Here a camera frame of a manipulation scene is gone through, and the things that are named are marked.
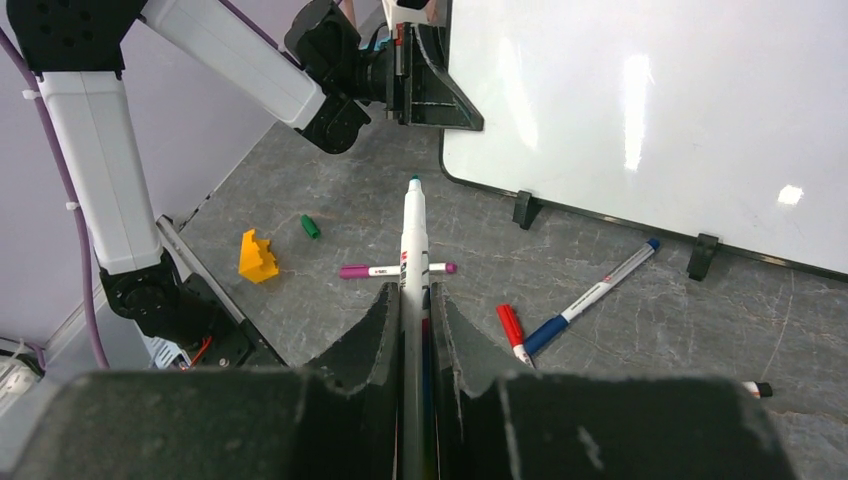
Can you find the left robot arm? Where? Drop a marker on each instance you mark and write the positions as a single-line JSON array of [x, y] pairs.
[[192, 131]]

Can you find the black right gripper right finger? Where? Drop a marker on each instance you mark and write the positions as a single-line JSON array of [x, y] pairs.
[[496, 418]]

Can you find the red capped whiteboard marker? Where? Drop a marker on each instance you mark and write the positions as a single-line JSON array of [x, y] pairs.
[[514, 333]]

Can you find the yellow stepped block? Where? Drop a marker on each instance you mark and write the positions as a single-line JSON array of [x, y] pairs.
[[256, 261]]

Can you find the magenta capped whiteboard marker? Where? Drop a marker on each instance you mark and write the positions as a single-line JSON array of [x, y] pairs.
[[362, 271]]

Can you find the green capped whiteboard marker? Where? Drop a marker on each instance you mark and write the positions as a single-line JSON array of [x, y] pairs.
[[418, 458]]

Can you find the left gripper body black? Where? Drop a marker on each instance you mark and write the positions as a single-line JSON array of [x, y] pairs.
[[397, 52]]

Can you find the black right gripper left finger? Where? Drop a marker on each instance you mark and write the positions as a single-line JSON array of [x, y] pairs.
[[333, 418]]

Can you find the green marker cap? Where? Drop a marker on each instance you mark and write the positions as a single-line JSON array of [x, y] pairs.
[[310, 226]]

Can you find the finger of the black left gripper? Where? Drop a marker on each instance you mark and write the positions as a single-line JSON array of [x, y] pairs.
[[436, 100]]

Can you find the blue capped whiteboard marker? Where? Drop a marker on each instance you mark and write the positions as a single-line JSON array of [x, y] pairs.
[[556, 325]]

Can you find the white whiteboard black frame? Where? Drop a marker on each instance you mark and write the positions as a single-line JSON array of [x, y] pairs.
[[723, 119]]

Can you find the black capped whiteboard marker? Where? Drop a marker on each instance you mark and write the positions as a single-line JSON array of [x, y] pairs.
[[759, 389]]

